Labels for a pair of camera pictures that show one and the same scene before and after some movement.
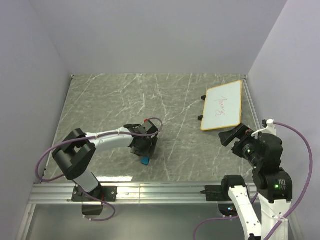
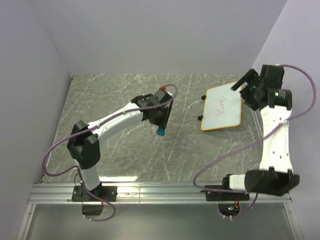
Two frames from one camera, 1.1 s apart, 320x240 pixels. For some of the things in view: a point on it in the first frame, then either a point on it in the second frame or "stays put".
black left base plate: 104,193 stays put
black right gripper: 226,136 to 251,75
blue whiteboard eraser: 145,160 to 161,131
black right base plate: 217,193 stays put
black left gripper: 148,152 to 163,122
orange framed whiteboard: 222,107 stays put
